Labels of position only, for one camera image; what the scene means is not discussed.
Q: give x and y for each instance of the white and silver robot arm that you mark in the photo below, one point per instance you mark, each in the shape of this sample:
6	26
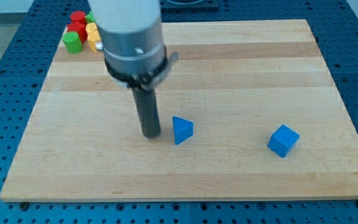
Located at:
132	41

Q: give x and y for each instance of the blue cube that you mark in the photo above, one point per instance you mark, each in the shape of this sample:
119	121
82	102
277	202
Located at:
283	140

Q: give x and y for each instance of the green star block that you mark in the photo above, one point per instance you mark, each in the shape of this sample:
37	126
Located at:
89	18

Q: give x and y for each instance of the blue triangular prism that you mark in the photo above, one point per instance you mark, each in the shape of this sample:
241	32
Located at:
182	129

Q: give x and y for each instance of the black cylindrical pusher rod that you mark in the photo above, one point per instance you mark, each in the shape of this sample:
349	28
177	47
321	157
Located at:
147	111

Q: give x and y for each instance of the wooden board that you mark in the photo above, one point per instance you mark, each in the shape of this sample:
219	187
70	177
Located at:
238	82

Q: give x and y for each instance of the yellow block lower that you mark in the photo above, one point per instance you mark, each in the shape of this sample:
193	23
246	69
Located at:
93	39

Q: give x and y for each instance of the yellow block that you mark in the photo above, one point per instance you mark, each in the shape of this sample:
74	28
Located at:
93	39
91	27

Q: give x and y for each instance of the yellow block upper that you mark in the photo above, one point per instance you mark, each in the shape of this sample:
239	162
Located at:
91	27

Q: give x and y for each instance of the green cylinder block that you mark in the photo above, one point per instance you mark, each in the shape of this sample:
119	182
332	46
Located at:
72	42

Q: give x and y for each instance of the red block front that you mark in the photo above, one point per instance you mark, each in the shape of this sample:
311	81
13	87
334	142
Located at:
80	29

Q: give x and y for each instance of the red cylinder block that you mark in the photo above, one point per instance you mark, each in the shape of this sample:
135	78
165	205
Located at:
78	17

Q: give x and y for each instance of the blue perforated table plate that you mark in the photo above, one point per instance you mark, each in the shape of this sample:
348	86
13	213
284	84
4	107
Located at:
27	60

